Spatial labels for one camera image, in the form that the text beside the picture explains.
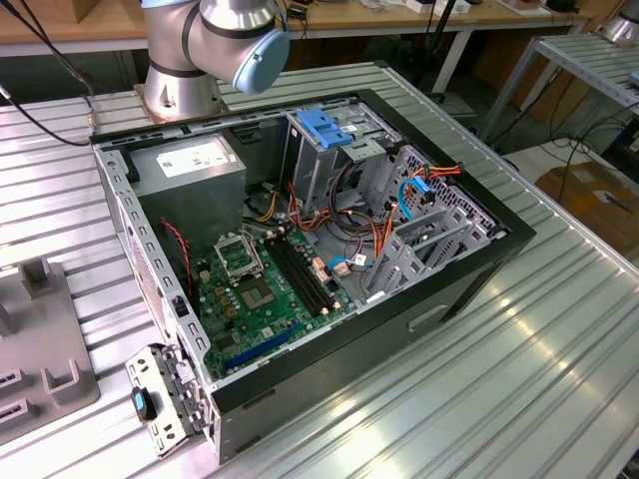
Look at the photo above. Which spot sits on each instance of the large cardboard box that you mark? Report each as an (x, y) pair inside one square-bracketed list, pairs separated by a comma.
[(589, 199)]

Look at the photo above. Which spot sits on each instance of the black stand pole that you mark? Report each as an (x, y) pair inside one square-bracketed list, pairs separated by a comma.
[(446, 12)]

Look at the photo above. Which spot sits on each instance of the silver perforated disk bay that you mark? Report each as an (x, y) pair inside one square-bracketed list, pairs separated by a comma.
[(449, 234)]

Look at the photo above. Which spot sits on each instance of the green motherboard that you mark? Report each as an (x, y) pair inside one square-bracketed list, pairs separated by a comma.
[(289, 319)]

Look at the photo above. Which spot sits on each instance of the wooden desk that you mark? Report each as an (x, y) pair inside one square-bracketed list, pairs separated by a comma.
[(374, 20)]

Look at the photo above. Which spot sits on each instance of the silver optical drive cage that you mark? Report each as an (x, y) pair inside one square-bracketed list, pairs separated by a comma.
[(314, 174)]

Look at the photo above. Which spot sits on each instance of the black RAM slot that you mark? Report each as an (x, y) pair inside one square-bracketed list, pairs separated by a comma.
[(291, 277), (297, 276), (303, 274), (309, 272)]

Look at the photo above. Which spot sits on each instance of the grey power supply unit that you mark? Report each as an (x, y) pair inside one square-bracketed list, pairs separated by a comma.
[(190, 199)]

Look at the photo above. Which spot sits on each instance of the grey parts rack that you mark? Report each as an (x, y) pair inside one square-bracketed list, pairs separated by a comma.
[(45, 329)]

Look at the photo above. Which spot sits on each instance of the open black PC case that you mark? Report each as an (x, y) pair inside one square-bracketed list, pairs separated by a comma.
[(349, 359)]

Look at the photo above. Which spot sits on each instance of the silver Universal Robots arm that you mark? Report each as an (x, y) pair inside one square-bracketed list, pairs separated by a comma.
[(170, 75)]

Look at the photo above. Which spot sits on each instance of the metal locking lever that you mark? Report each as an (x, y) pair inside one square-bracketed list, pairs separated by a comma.
[(245, 230)]

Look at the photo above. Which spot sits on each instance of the black blue latch tab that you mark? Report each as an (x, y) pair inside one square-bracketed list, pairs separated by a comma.
[(142, 405)]

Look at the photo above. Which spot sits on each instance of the silver slot bracket cover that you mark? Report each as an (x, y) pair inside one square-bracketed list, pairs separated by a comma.
[(172, 394)]

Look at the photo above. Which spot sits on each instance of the small black device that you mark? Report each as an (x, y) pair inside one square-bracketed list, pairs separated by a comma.
[(297, 11)]

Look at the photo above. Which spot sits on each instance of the blue plastic drive latch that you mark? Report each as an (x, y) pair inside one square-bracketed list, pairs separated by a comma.
[(322, 130)]

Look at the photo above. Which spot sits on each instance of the blue expansion slot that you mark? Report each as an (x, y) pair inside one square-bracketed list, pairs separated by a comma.
[(259, 349)]

